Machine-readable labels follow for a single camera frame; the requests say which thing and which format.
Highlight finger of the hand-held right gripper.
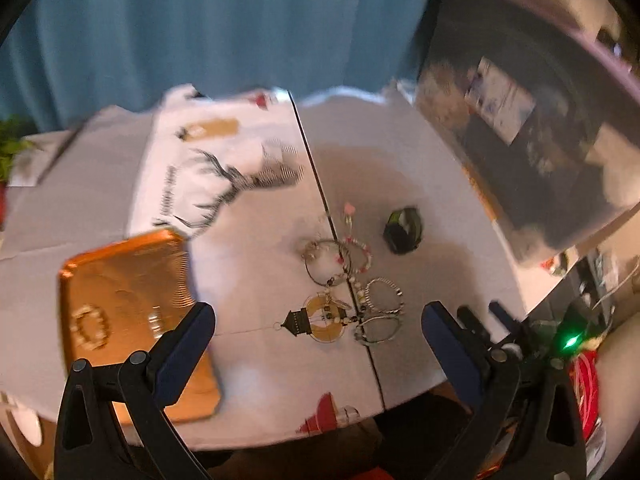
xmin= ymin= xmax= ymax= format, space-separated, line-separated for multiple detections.
xmin=490 ymin=301 xmax=524 ymax=347
xmin=457 ymin=306 xmax=493 ymax=354

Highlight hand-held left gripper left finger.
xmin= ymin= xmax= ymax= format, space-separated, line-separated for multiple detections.
xmin=55 ymin=301 xmax=217 ymax=480

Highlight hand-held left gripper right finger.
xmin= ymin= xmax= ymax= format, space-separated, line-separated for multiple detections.
xmin=422 ymin=301 xmax=586 ymax=480

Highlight gold metal tray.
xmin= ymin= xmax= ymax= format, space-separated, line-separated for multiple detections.
xmin=59 ymin=227 xmax=223 ymax=426

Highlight thin silver bead bracelet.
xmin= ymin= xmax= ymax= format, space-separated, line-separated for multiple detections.
xmin=365 ymin=277 xmax=404 ymax=314

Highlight clear crystal bead bracelet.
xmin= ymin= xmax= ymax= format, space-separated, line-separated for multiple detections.
xmin=71 ymin=306 xmax=112 ymax=352

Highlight black green wrist watch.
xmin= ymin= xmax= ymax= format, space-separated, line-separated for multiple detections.
xmin=384 ymin=205 xmax=425 ymax=255

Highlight pink white green bracelet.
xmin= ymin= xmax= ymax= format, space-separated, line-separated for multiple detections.
xmin=345 ymin=237 xmax=375 ymax=276

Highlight person's right forearm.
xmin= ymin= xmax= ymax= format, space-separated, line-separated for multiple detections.
xmin=597 ymin=317 xmax=640 ymax=466

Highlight person's dark trousered leg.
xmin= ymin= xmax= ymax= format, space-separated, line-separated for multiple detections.
xmin=372 ymin=392 xmax=481 ymax=480

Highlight grey tablecloth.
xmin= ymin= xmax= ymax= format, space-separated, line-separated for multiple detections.
xmin=0 ymin=87 xmax=531 ymax=453

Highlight dark printed blanket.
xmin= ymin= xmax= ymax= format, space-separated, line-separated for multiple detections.
xmin=410 ymin=0 xmax=640 ymax=267

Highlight white printed table runner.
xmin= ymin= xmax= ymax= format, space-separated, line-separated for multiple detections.
xmin=127 ymin=85 xmax=387 ymax=441

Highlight green potted plant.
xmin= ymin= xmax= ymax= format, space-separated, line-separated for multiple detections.
xmin=0 ymin=115 xmax=39 ymax=187

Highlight blue curtain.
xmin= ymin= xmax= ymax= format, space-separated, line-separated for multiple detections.
xmin=0 ymin=0 xmax=442 ymax=133

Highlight red cable bundle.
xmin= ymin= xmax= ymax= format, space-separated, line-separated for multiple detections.
xmin=567 ymin=350 xmax=602 ymax=442

